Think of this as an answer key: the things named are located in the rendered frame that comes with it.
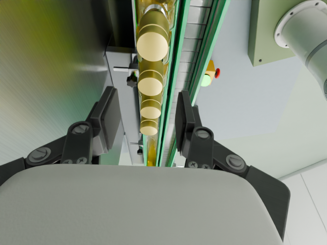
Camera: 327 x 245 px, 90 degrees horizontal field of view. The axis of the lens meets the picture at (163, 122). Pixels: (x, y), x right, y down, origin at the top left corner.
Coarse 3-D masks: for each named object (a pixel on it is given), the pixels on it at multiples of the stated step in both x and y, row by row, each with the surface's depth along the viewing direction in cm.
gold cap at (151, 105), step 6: (144, 96) 27; (150, 96) 26; (156, 96) 27; (144, 102) 26; (150, 102) 26; (156, 102) 26; (144, 108) 26; (150, 108) 26; (156, 108) 26; (144, 114) 27; (150, 114) 27; (156, 114) 27
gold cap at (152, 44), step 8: (144, 16) 18; (152, 16) 18; (160, 16) 18; (144, 24) 17; (152, 24) 17; (160, 24) 17; (168, 24) 19; (144, 32) 16; (152, 32) 16; (160, 32) 16; (168, 32) 19; (144, 40) 16; (152, 40) 16; (160, 40) 16; (144, 48) 17; (152, 48) 17; (160, 48) 17; (144, 56) 18; (152, 56) 18; (160, 56) 18
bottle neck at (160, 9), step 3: (150, 6) 20; (153, 6) 20; (156, 6) 20; (159, 6) 20; (147, 9) 20; (150, 9) 19; (153, 9) 19; (156, 9) 19; (159, 9) 19; (162, 9) 20; (144, 12) 20; (162, 12) 19; (165, 12) 20; (165, 15) 20
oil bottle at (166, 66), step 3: (168, 63) 30; (138, 66) 30; (165, 66) 30; (168, 66) 30; (165, 69) 29; (165, 72) 30; (165, 75) 30; (165, 78) 30; (165, 81) 31; (165, 84) 32
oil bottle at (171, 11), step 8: (136, 0) 20; (144, 0) 20; (152, 0) 20; (160, 0) 20; (168, 0) 20; (176, 0) 21; (136, 8) 21; (144, 8) 20; (168, 8) 20; (176, 8) 22; (136, 16) 22; (168, 16) 21
